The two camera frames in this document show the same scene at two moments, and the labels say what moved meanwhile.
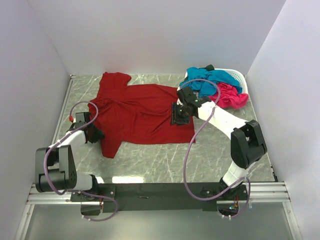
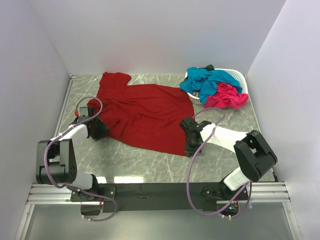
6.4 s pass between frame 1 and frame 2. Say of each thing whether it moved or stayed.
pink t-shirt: stayed
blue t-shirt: stayed
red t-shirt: moved
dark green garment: stayed
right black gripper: moved
